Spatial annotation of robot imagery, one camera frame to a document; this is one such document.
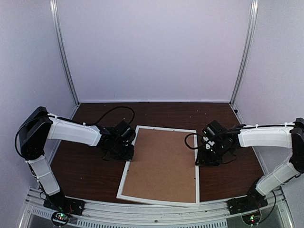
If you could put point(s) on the left aluminium corner post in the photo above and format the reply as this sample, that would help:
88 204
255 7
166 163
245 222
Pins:
63 56

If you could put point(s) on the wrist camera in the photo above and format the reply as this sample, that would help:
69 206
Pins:
213 128
124 132

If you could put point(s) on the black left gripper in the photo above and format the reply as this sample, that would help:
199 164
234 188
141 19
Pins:
129 156

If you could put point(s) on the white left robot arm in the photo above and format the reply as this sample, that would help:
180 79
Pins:
38 138

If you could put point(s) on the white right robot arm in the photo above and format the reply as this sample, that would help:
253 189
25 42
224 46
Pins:
282 145

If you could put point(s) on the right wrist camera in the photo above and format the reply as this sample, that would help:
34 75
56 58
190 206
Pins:
213 128

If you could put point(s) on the right aluminium corner post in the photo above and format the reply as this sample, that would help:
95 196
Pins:
253 14

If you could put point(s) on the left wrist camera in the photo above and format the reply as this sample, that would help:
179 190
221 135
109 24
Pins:
124 132

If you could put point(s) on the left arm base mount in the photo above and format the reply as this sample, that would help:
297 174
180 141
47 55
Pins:
64 207

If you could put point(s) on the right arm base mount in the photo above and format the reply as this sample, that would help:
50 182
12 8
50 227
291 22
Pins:
249 205

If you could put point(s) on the brown cardboard backing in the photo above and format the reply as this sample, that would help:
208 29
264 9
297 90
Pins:
161 166

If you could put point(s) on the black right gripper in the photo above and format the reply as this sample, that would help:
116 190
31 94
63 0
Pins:
203 158

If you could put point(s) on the aluminium corner post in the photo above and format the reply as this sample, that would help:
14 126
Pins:
63 56
253 14

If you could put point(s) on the aluminium front rail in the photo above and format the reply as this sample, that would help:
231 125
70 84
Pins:
210 214

